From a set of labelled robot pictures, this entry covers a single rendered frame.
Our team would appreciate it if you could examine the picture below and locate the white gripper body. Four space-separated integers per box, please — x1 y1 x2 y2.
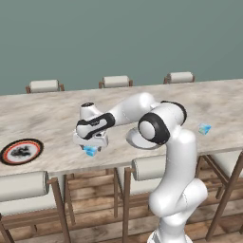
72 130 110 150

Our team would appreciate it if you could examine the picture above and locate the blue yogurt container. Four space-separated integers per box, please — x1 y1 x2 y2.
197 122 213 136
83 145 100 158

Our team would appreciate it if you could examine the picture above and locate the black orange patterned plate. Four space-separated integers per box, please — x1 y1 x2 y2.
0 138 46 166

